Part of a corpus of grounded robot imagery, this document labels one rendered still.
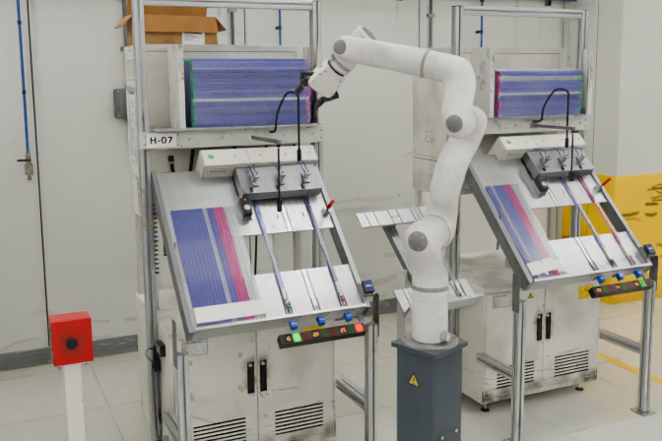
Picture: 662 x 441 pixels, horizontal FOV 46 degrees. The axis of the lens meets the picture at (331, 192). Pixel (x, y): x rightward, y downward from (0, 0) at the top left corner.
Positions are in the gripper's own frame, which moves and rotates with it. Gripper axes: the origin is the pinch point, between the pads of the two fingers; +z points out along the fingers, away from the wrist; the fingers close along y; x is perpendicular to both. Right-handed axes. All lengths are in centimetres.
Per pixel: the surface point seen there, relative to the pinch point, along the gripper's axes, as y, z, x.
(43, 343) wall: 25, 244, 72
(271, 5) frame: -6, 3, 66
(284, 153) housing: 26, 39, 30
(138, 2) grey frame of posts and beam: -52, 29, 55
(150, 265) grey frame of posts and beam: 1, 98, 0
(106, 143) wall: 2, 150, 140
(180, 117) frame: -19, 48, 28
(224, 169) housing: 6, 55, 21
